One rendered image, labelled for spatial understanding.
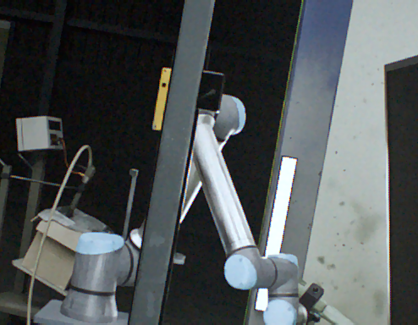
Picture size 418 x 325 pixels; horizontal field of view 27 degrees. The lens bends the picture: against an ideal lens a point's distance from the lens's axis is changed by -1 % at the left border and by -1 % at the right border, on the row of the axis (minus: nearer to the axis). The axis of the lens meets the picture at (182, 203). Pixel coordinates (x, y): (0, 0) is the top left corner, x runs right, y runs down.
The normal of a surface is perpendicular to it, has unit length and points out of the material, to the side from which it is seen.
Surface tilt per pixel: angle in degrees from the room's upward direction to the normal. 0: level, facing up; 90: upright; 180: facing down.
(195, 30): 90
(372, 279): 90
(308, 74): 90
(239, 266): 93
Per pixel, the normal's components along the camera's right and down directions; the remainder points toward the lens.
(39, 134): -0.22, 0.03
